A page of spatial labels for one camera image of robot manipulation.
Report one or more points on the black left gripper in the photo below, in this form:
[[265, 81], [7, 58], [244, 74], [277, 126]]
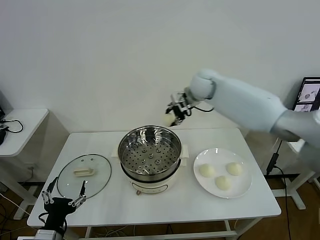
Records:
[[58, 206]]

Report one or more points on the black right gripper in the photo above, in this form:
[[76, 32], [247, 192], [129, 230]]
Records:
[[176, 98]]

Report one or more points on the white steamed baozi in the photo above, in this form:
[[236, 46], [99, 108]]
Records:
[[223, 183], [234, 169], [168, 120], [207, 171]]

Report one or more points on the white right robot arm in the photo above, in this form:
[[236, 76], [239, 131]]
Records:
[[250, 107]]

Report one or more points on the stainless steel steamer basket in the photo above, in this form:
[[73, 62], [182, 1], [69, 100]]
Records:
[[150, 162]]

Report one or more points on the white side table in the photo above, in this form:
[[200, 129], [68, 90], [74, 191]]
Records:
[[25, 130], [298, 195]]

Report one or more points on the cream electric cooker pot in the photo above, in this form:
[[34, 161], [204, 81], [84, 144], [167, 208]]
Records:
[[150, 187]]

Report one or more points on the small black usb hub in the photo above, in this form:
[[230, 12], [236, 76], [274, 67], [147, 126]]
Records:
[[3, 127]]

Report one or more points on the white round plate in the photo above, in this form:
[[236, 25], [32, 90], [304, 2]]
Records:
[[240, 185]]

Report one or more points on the grey open laptop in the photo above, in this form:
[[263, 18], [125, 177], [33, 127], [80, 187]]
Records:
[[310, 92]]

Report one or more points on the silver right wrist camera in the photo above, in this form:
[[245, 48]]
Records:
[[184, 107]]

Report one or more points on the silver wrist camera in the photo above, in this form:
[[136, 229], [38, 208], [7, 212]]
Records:
[[47, 235], [184, 107]]

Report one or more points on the white wall socket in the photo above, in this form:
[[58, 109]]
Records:
[[31, 165]]

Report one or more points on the white table frame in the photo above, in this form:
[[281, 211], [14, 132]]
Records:
[[88, 232]]

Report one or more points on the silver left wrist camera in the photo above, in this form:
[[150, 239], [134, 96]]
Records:
[[47, 235]]

